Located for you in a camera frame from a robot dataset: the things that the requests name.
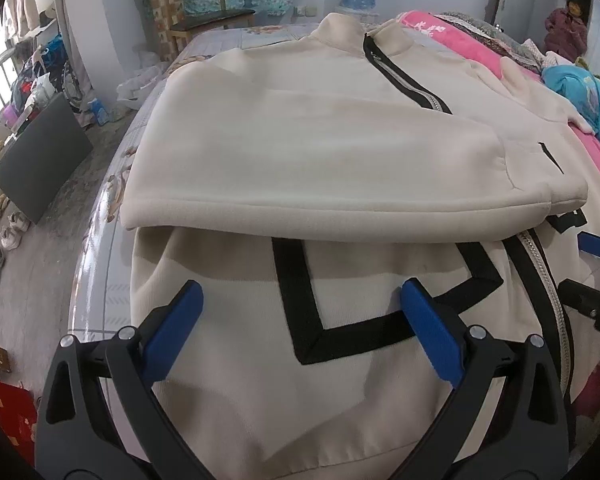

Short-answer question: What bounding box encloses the dark grey board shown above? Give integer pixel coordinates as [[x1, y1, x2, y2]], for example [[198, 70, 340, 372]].
[[0, 92, 95, 225]]

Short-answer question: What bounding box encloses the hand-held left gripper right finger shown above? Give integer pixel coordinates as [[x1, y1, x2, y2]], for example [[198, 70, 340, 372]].
[[400, 279, 578, 480]]

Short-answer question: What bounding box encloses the pile of mixed clothes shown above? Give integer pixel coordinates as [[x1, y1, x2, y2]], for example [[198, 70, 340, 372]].
[[10, 35, 83, 113]]

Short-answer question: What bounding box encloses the grey patterned pillow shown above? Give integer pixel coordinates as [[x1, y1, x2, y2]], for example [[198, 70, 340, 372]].
[[437, 11, 551, 73]]

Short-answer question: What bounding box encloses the patterned cardboard box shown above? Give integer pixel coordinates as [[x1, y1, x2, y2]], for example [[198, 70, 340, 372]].
[[147, 0, 183, 58]]

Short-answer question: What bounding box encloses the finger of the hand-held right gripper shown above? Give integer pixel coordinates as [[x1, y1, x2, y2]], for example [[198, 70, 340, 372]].
[[577, 231, 600, 267], [557, 278, 600, 348]]

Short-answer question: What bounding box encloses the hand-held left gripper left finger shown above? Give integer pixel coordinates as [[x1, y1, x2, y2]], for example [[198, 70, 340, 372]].
[[34, 280, 216, 480]]

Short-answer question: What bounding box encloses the light hanging jacket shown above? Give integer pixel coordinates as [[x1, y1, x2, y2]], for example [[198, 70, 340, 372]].
[[2, 0, 56, 31]]

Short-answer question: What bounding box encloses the white plastic bag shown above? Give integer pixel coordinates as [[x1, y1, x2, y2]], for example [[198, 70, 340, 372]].
[[116, 65, 163, 111]]

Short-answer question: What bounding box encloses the wooden chair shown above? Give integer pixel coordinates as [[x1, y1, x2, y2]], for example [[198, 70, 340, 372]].
[[157, 0, 257, 43]]

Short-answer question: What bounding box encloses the blue cartoon print cloth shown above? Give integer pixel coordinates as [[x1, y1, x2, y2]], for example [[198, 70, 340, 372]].
[[541, 62, 600, 166]]

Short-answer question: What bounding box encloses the cream zip jacket black trim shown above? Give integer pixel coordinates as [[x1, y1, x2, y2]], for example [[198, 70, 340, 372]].
[[119, 11, 600, 480]]

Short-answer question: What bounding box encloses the red paper bag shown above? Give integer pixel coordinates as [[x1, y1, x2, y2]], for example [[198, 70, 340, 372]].
[[0, 379, 38, 466]]

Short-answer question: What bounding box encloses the row of shoes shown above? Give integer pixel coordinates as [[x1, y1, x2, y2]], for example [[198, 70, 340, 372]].
[[0, 192, 31, 290]]

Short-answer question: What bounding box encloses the pink floral blanket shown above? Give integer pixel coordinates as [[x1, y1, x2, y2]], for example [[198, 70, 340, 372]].
[[394, 9, 600, 241]]

